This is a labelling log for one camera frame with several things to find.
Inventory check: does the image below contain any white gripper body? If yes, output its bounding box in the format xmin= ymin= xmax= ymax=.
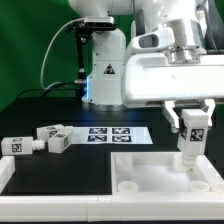
xmin=121 ymin=53 xmax=224 ymax=108

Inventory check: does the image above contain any grey camera cable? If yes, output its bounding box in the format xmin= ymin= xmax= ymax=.
xmin=39 ymin=17 xmax=85 ymax=91

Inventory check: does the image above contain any white square table top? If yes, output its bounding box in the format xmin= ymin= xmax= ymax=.
xmin=111 ymin=152 xmax=224 ymax=194

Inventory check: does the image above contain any black camera stand pole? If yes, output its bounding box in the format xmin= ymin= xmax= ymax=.
xmin=67 ymin=22 xmax=92 ymax=98

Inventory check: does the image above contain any white paper marker sheet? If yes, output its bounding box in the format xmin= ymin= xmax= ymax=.
xmin=71 ymin=127 xmax=153 ymax=144

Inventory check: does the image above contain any green backdrop curtain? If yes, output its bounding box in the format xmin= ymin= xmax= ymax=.
xmin=0 ymin=0 xmax=224 ymax=113

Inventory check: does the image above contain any black cable on table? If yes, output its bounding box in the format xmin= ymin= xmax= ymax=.
xmin=15 ymin=79 xmax=87 ymax=100

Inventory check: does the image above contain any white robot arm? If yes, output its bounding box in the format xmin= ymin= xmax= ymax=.
xmin=68 ymin=0 xmax=224 ymax=132

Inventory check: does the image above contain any grey camera on stand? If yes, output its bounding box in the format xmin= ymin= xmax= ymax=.
xmin=84 ymin=16 xmax=114 ymax=30

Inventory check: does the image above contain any white U-shaped fence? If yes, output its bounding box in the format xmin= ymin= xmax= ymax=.
xmin=0 ymin=156 xmax=224 ymax=222

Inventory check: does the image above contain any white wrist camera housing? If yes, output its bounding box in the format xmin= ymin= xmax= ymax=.
xmin=126 ymin=27 xmax=175 ymax=56

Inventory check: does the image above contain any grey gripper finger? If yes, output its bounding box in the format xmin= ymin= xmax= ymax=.
xmin=200 ymin=99 xmax=216 ymax=128
xmin=162 ymin=101 xmax=180 ymax=133

